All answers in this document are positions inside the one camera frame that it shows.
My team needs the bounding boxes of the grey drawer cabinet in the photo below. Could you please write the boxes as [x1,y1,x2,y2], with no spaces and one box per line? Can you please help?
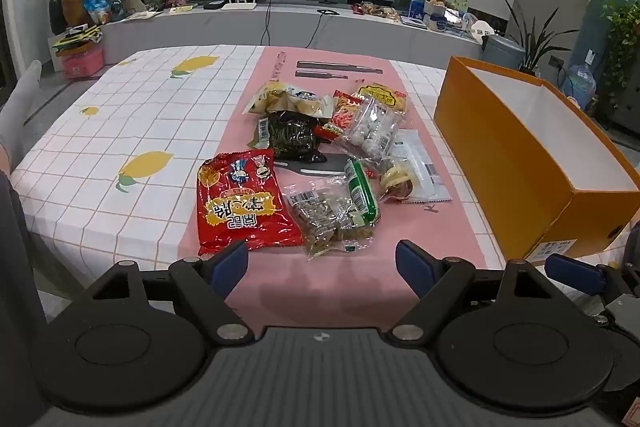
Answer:
[607,57,640,132]

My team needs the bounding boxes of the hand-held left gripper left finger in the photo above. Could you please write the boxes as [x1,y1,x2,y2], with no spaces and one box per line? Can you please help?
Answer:
[92,241,254,344]

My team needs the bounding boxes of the person's dark grey trouser leg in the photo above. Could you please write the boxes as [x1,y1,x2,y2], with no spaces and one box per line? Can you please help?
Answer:
[0,172,48,408]

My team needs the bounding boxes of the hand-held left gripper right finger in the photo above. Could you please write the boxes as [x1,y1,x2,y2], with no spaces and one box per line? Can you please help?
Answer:
[391,241,551,344]

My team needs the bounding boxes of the small red snack packet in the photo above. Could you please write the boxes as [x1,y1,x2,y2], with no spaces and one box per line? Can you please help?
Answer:
[314,89,368,142]

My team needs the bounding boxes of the white wrapper packet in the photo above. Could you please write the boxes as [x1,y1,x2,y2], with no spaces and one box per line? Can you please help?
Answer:
[387,129,451,202]

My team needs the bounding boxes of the orange cardboard box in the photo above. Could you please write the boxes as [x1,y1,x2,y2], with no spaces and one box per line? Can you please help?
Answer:
[433,55,640,268]

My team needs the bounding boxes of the dark seaweed packet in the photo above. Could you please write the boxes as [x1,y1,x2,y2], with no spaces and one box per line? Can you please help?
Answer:
[248,109,328,162]

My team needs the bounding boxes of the round cookie packet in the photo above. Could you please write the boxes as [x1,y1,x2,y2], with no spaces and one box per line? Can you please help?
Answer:
[377,157,418,200]

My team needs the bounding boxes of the grey trash can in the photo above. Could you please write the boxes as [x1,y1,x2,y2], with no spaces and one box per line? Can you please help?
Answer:
[482,34,526,70]

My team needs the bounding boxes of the long grey media console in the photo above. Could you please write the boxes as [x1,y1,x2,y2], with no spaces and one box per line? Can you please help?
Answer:
[100,0,506,62]

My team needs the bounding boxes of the large red snack bag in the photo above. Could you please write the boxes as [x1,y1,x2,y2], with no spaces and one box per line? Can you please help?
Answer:
[196,148,304,257]

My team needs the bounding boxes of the yellow foil snack packet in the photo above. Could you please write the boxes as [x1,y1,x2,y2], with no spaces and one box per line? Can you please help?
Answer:
[352,82,408,115]

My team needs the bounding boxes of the clear nut packet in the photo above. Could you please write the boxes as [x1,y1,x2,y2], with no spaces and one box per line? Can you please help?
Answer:
[281,174,376,262]

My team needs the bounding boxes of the blue water jug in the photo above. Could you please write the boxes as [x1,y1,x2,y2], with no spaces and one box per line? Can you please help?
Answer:
[564,64,597,108]

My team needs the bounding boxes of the person's left foot grey sock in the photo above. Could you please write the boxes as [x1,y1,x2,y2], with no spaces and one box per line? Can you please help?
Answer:
[0,59,43,168]

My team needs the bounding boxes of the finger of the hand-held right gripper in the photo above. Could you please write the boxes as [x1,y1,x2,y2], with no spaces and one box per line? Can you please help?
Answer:
[545,254,608,295]

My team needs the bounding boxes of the blue snack bag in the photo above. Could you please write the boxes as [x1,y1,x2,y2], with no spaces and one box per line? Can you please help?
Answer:
[82,0,113,25]

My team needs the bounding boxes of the golden brown vase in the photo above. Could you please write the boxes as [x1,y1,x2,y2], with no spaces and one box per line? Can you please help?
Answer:
[61,0,98,28]

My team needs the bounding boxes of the pink printed mat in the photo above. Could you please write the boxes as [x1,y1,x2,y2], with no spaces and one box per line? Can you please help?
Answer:
[220,46,493,328]

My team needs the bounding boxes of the clear bag of white balls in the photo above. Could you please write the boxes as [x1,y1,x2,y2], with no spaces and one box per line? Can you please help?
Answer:
[332,96,405,160]

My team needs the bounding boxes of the pile of wrapped sweets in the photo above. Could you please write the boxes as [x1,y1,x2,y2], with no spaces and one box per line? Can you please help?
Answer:
[352,1,401,20]

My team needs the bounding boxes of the long-leaf potted plant dark pot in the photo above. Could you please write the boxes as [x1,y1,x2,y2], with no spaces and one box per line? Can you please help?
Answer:
[502,0,578,75]

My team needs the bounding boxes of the yellow chips bag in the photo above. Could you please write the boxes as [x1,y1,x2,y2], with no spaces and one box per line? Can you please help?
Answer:
[243,80,335,120]

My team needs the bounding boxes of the black cable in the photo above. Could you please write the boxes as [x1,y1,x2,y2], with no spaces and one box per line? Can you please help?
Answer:
[260,0,337,48]

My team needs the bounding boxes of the pink storage box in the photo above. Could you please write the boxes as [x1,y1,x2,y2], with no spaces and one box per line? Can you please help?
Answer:
[60,44,106,80]

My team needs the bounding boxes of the stack of yellow black packets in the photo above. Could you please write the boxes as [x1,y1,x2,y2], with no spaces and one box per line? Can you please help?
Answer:
[50,24,103,55]

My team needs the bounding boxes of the bushy green pothos plant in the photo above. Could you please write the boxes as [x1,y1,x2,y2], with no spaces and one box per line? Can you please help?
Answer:
[600,0,640,108]

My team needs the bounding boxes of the green snack packet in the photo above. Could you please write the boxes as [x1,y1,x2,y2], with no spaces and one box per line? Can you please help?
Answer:
[344,158,381,226]

